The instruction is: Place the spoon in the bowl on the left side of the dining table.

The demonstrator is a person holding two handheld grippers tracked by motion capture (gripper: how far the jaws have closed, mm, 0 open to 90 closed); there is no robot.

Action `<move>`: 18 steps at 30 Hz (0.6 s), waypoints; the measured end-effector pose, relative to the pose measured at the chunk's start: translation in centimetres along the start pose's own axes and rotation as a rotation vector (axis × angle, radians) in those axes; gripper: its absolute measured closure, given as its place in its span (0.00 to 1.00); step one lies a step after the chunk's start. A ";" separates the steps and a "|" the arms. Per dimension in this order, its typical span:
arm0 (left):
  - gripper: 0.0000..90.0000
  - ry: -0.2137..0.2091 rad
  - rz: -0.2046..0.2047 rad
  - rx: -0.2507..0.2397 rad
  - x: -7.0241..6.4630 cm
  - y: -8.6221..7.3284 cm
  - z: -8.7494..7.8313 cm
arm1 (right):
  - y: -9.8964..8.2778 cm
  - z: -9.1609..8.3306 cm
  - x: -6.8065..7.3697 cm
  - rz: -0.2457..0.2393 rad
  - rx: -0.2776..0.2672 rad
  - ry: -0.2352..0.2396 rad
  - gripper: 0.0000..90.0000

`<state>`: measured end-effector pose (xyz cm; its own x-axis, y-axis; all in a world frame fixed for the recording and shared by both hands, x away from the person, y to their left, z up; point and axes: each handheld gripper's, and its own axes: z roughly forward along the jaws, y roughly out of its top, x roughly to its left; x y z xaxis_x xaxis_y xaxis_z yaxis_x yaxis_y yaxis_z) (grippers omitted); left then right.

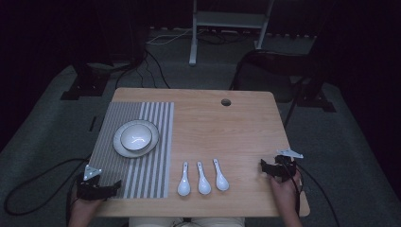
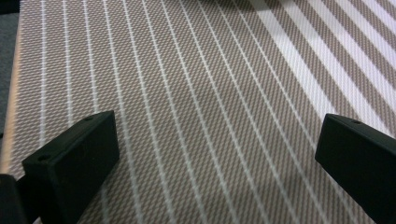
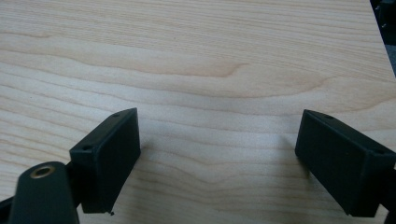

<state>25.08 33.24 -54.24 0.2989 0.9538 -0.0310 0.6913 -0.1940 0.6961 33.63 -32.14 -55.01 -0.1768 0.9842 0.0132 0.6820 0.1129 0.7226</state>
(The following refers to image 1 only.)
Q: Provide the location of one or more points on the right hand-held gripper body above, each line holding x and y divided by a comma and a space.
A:
286, 166

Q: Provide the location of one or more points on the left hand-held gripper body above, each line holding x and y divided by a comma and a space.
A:
89, 189

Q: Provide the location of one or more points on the person's left hand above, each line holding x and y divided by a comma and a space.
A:
84, 206

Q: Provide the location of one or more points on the person's right hand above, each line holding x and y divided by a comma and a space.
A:
284, 190

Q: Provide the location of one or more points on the grey striped placemat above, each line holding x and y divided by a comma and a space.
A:
135, 164

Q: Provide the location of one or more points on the white plate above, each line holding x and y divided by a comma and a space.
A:
119, 148

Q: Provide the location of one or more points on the white ceramic spoon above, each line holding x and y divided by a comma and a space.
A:
203, 185
183, 186
221, 182

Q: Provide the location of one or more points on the white bowl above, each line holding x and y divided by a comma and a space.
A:
136, 137

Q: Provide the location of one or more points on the small black bar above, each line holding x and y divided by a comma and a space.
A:
92, 123

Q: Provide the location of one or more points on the black stand base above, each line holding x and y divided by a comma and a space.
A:
85, 85
315, 102

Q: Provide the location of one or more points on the dark chair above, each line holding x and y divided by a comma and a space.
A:
283, 63

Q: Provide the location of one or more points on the white metal stand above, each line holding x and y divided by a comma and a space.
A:
227, 19

